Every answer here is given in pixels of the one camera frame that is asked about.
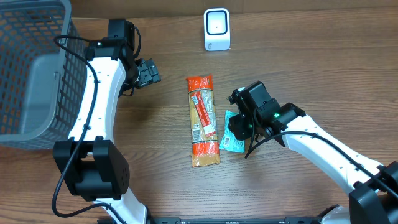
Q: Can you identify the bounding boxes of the teal Kleenex tissue pack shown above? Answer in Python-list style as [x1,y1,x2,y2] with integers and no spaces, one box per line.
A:
[220,110,245,153]

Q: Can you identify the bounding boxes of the orange spaghetti package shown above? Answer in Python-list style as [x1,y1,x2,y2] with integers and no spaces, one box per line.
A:
[187,75,221,167]

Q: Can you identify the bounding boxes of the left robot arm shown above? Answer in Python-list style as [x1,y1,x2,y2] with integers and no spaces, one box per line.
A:
[52,19,161,224]

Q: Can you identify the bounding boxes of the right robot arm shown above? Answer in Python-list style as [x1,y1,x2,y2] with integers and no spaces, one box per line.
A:
[228,81,397,224]

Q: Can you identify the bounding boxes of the white barcode scanner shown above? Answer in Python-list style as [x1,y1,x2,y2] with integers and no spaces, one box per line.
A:
[203,7,231,51]

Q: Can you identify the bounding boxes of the grey plastic mesh basket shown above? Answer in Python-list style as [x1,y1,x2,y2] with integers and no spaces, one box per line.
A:
[1,1,86,150]

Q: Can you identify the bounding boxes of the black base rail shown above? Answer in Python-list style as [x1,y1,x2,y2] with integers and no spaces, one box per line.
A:
[96,216,321,224]

